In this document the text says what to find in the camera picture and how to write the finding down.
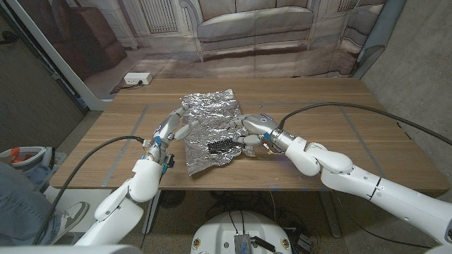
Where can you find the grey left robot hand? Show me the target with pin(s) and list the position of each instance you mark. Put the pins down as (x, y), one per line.
(164, 132)

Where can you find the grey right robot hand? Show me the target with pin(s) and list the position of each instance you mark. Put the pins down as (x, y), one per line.
(261, 125)

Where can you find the black TV remote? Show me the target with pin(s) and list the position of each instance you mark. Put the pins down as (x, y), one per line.
(220, 145)

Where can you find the aluminum foil sheet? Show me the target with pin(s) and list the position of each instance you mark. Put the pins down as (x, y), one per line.
(208, 116)

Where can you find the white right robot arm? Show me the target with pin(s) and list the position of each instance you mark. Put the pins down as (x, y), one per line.
(353, 176)

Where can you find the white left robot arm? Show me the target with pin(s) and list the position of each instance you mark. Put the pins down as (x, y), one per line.
(144, 180)

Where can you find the white power strip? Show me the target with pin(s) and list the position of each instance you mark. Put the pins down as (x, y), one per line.
(136, 78)

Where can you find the dark round floor fan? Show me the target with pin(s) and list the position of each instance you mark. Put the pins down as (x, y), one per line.
(172, 199)

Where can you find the printed living room backdrop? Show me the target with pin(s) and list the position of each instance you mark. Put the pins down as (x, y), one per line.
(247, 35)

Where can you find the white robot torso base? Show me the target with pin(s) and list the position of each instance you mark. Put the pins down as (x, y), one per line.
(219, 233)

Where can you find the black connector bar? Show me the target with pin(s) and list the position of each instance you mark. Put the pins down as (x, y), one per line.
(264, 244)

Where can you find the grey finned module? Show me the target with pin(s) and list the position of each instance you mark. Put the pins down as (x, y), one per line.
(242, 245)

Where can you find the white grey sneaker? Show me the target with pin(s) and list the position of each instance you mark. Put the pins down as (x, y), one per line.
(72, 215)

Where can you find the grey power adapter box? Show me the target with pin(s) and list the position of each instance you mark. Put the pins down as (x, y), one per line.
(304, 241)

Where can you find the white container with orange item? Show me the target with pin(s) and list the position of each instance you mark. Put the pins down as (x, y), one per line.
(33, 151)

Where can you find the blue fabric bundle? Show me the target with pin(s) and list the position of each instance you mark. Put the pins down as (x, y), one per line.
(33, 176)

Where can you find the grey blue backdrop pole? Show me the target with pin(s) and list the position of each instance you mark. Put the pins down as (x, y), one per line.
(379, 35)

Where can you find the person leg in jeans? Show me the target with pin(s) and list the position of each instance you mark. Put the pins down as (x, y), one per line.
(17, 211)

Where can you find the white backdrop frame pole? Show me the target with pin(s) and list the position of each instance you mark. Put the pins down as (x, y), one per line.
(53, 54)

